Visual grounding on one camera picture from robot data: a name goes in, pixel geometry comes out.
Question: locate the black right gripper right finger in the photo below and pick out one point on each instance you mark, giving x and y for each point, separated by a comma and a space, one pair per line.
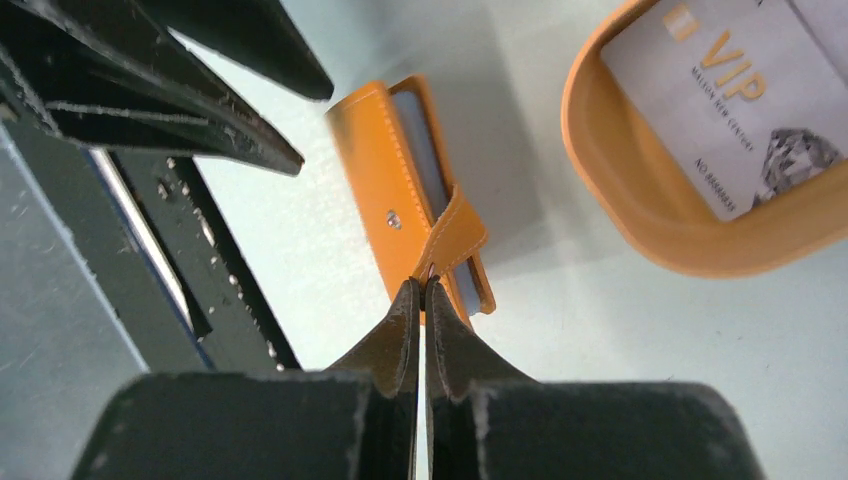
489, 420

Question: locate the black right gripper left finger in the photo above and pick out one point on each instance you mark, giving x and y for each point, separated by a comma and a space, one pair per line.
353, 420

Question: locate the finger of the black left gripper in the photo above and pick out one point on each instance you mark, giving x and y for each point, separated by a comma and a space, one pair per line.
256, 34
106, 74

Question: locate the orange leather card holder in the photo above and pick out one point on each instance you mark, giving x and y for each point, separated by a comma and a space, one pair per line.
418, 221

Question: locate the white VIP card upper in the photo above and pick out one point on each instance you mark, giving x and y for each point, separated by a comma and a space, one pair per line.
748, 97

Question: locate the orange oval plastic tray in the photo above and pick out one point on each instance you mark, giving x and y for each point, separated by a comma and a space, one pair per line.
653, 205

